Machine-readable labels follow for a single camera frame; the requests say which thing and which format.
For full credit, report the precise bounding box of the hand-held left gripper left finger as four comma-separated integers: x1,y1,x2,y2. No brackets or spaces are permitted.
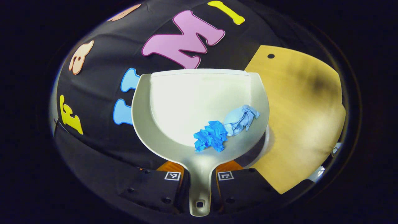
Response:
119,161,190,216

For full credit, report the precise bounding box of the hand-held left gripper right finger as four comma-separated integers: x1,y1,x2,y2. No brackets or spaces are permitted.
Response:
211,160,281,214

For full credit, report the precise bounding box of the dark blue paper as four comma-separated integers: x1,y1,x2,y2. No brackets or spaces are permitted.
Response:
193,120,229,153

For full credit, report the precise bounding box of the light blue paper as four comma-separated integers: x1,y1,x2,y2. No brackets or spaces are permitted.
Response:
223,105,260,137

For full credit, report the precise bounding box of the grey plastic dustpan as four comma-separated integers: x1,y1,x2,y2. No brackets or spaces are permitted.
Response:
131,68,270,217

